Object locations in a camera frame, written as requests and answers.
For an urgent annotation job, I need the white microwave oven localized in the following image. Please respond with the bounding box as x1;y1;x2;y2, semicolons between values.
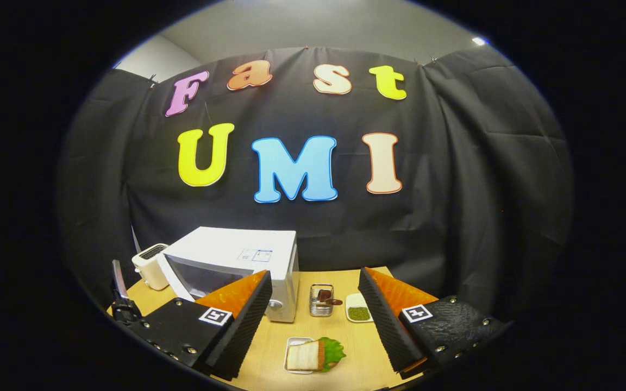
156;226;300;323

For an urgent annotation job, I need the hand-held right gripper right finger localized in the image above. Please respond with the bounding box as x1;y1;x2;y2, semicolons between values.
358;266;512;380

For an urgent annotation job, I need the black backdrop cloth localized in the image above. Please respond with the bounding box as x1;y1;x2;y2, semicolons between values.
58;46;574;321

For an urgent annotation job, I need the metal wire utensil holder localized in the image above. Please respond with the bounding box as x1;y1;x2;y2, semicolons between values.
309;283;335;318

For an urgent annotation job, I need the white divided dish with beans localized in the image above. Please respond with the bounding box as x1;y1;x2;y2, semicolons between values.
345;293;374;324

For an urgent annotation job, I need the sandwich with lettuce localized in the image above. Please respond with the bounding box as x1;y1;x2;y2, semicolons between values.
287;337;346;373

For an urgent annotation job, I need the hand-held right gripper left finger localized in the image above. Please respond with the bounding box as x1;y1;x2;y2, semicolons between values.
128;270;273;381

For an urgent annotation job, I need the small white tray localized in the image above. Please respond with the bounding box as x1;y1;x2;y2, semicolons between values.
284;337;317;375

